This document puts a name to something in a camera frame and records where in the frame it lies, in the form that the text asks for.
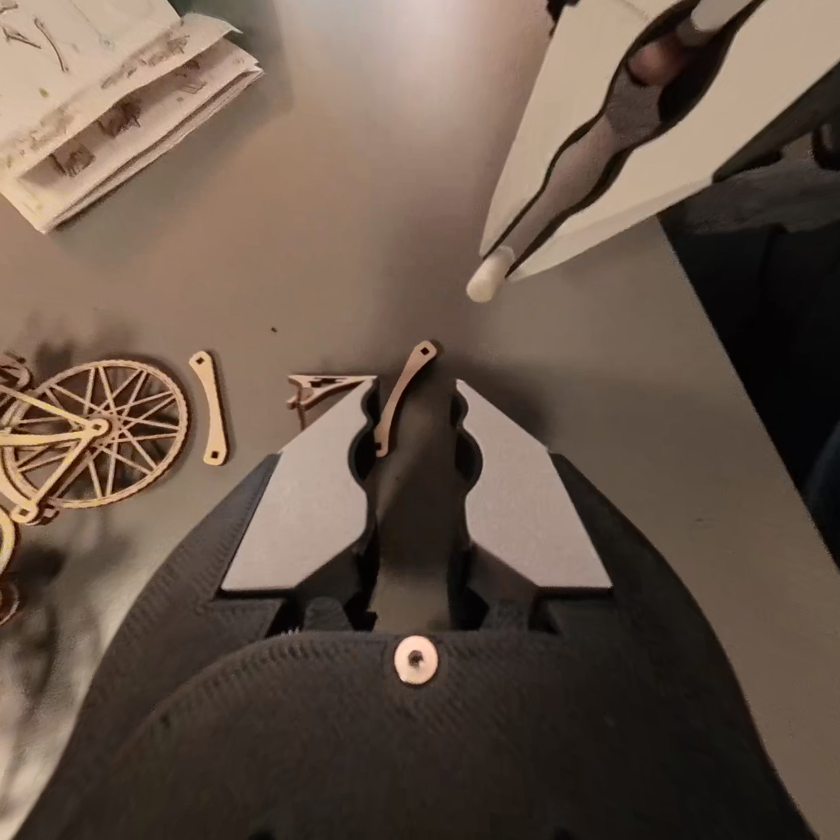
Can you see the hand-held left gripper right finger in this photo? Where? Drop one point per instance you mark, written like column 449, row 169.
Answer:
column 538, row 525

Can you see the wooden bicycle model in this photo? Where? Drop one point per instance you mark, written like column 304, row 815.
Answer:
column 98, row 430

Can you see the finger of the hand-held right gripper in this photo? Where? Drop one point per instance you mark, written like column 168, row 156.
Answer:
column 564, row 85
column 754, row 98

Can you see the paper instruction booklet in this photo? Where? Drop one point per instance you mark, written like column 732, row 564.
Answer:
column 98, row 98

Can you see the curved wooden strip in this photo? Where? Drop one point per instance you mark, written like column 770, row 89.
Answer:
column 400, row 400
column 213, row 407

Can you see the person's right hand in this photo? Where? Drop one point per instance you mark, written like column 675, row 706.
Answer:
column 659, row 59

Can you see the wooden triangular stand piece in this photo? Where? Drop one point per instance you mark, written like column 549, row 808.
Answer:
column 302, row 382

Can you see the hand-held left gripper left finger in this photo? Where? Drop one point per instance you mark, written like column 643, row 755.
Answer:
column 295, row 525

